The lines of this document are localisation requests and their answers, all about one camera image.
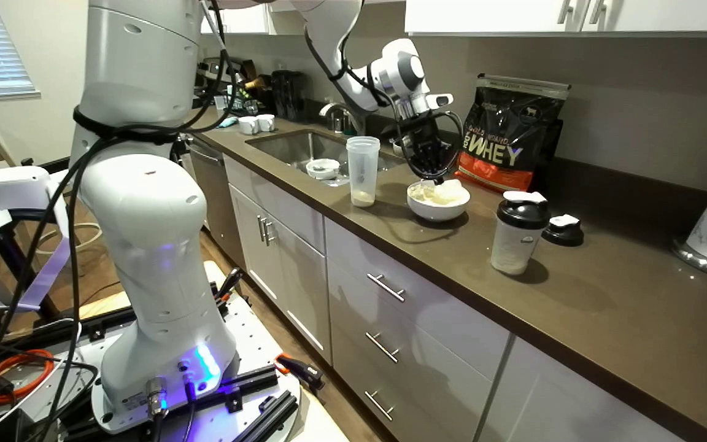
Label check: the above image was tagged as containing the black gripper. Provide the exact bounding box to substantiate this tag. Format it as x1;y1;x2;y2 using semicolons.
405;111;457;184

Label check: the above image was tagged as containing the white bowl of powder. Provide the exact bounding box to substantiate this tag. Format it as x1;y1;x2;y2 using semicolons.
413;179;468;206

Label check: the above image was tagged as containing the black red whey bag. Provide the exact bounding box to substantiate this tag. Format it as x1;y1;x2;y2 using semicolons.
454;71;572;194

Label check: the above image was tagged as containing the clear open shaker bottle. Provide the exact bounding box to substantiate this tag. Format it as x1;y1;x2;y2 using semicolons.
343;132;383;210

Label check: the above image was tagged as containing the loose black shaker lid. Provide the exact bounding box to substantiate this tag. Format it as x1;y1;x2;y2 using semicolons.
540;212;587;249

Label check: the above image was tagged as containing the chrome sink faucet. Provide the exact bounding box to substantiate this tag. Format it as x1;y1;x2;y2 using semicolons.
316;99;366;137

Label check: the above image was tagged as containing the white dish in sink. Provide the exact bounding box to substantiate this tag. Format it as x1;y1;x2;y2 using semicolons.
302;157;343;181

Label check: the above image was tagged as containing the stainless steel sink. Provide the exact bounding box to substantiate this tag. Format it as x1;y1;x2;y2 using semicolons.
246;127;409;187

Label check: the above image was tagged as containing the white upper cabinet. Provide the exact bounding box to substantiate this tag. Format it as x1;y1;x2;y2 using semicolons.
401;0;707;40

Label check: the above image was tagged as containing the black coffee maker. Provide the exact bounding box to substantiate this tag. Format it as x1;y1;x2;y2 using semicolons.
268;68;309;122

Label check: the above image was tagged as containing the white base cabinet run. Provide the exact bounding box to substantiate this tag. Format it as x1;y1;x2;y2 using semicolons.
221;152;686;442

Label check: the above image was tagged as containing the dark dishwasher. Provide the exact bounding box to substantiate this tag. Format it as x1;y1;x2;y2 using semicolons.
182;136;246;268

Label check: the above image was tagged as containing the orange black clamp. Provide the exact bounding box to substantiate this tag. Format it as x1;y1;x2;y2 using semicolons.
274;351;325;394
215;268;246;302

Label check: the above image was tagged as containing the black tripod leg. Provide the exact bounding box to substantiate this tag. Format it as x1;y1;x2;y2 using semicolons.
0;151;63;325

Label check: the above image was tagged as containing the wrist mounted camera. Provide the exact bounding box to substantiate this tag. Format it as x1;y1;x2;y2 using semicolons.
421;92;457;115

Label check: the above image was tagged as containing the silver drawer handle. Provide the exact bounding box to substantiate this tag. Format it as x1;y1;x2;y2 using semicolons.
362;388;397;426
366;270;408;305
362;330;401;365

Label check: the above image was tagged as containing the robot mounting base plate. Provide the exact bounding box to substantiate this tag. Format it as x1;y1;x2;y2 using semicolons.
65;257;350;442

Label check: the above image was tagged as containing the black metal rail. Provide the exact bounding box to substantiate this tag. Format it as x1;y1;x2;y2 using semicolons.
201;365;281;412
233;391;300;442

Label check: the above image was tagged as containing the white curved frame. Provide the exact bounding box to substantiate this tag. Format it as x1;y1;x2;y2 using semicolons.
0;164;74;315

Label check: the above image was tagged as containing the orange cable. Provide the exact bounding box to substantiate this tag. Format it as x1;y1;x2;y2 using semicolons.
0;347;58;407

